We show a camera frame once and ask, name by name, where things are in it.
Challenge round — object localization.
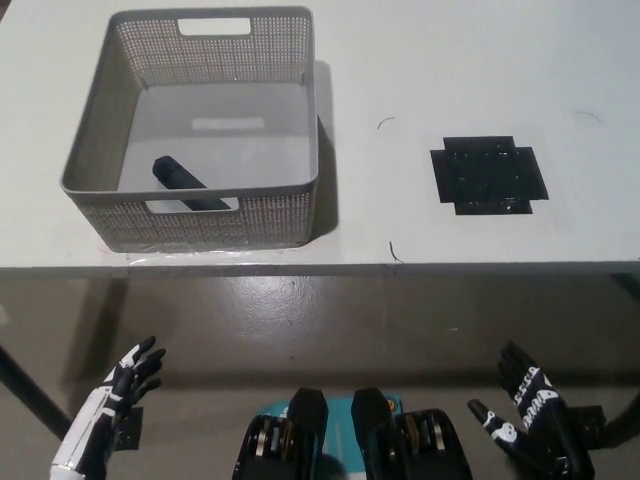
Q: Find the black and white right hand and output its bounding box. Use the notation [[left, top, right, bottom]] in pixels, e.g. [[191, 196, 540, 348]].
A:
[[467, 340, 597, 480]]

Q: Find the white and black left hand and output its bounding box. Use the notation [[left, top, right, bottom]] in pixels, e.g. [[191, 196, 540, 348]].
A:
[[53, 336, 167, 474]]

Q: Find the black floor tape patch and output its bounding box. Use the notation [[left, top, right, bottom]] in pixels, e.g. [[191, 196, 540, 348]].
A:
[[115, 405, 145, 451], [572, 405, 607, 437]]

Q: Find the black table leg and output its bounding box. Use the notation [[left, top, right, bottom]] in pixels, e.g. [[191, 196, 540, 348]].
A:
[[602, 398, 640, 450], [0, 343, 71, 427]]

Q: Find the clear tape strip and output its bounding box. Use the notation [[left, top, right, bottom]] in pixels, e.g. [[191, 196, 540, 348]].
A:
[[102, 243, 301, 265]]

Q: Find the black taped square stand pad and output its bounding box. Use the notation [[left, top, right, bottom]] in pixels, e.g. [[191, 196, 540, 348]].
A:
[[430, 134, 551, 217]]

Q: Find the grey perforated plastic basket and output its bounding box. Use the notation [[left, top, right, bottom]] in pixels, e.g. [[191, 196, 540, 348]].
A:
[[59, 5, 321, 254]]

